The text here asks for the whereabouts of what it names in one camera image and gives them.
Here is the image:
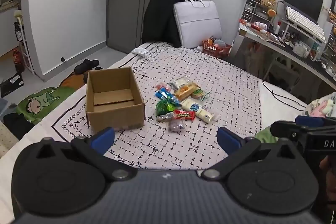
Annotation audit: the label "grey door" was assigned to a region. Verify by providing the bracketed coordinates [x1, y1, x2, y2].
[106, 0, 181, 54]

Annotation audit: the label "pastel plush cloth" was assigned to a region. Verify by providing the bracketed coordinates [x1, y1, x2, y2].
[308, 91, 336, 118]

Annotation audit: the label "white keyboard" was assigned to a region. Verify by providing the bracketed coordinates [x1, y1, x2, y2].
[286, 6, 326, 44]

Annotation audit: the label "clear white snack packet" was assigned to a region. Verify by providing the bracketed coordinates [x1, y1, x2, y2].
[169, 76, 191, 88]

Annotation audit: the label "white tote bag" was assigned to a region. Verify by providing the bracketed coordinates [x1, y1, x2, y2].
[173, 0, 223, 49]

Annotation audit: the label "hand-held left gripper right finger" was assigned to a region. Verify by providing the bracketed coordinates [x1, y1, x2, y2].
[201, 127, 298, 183]

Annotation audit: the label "black bottle white label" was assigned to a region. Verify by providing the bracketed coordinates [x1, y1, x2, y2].
[14, 22, 24, 42]

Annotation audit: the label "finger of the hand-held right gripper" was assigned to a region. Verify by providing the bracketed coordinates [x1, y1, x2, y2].
[270, 121, 309, 138]
[295, 115, 336, 128]

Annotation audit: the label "person's right hand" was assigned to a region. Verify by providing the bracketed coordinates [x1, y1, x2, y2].
[320, 155, 336, 205]

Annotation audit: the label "black cable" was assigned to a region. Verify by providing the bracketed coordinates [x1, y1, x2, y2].
[262, 80, 306, 111]

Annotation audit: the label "dark soda bottle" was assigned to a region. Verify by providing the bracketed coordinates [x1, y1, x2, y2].
[13, 49, 25, 73]

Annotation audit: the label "long white snack packet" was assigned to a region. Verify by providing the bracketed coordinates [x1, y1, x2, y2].
[196, 106, 220, 125]

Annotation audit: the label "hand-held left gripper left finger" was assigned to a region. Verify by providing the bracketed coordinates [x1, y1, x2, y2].
[36, 127, 137, 183]

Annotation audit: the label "white grid-print blanket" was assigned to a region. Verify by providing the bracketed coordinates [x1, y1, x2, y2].
[50, 42, 263, 170]

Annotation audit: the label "green cloth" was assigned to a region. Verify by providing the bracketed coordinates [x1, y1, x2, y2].
[255, 127, 279, 144]

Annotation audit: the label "beige printed bag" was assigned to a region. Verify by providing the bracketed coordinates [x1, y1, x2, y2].
[243, 42, 265, 75]

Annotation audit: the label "orange biscuit packet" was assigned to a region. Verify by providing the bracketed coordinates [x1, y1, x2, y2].
[174, 82, 201, 101]

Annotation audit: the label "silver snack packet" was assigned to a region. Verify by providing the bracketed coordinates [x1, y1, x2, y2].
[156, 112, 176, 123]

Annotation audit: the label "green cartoon mat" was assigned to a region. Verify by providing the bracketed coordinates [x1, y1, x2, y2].
[16, 86, 76, 125]

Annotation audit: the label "red chocolate bar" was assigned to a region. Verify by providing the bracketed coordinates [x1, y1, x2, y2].
[174, 109, 196, 122]

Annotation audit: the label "black flat package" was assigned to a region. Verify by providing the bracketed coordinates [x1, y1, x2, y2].
[0, 73, 25, 98]

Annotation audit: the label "white face mask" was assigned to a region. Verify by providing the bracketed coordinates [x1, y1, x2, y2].
[131, 48, 155, 63]

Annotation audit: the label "white desk riser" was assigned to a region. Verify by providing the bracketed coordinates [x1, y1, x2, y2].
[278, 19, 327, 56]

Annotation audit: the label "blue snack packet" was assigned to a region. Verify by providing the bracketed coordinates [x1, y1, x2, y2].
[154, 90, 175, 101]

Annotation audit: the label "white kitchen cabinet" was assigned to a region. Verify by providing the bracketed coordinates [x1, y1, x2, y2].
[0, 2, 21, 58]

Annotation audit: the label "white red cosmetic tube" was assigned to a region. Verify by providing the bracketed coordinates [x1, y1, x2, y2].
[252, 21, 269, 31]

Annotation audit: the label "white bed sheet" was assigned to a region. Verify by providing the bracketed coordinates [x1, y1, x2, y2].
[0, 40, 310, 224]

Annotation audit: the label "grey floor cloth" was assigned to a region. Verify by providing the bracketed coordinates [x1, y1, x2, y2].
[0, 97, 9, 115]

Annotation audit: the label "white wire rack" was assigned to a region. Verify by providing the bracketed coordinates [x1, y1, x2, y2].
[14, 10, 36, 75]

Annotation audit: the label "cardboard box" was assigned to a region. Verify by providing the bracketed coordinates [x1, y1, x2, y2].
[85, 67, 146, 132]

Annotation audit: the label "grey drawer organizer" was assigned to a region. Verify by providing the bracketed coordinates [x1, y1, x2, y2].
[241, 0, 272, 24]

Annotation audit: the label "green snack packet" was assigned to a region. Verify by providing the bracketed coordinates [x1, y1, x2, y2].
[155, 99, 176, 117]

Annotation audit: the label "pale purple snack packet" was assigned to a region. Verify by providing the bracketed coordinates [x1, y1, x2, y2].
[168, 119, 187, 134]

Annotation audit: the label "clear jar white contents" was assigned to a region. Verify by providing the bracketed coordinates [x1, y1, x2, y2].
[293, 43, 309, 58]

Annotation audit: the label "black cloth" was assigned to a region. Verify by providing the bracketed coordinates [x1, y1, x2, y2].
[3, 112, 36, 140]

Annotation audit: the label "black coat on chair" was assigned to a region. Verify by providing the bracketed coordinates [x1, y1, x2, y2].
[141, 0, 187, 48]

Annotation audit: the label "red plastic basket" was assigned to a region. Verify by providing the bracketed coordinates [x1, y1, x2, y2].
[202, 40, 233, 59]

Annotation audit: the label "brown bread packet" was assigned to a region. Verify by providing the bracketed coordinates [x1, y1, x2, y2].
[190, 89, 210, 101]

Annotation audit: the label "white desk black top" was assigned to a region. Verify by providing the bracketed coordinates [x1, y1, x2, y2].
[238, 27, 336, 90]

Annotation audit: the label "cream dotted cloth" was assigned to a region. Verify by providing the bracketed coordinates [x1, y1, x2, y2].
[0, 123, 20, 159]

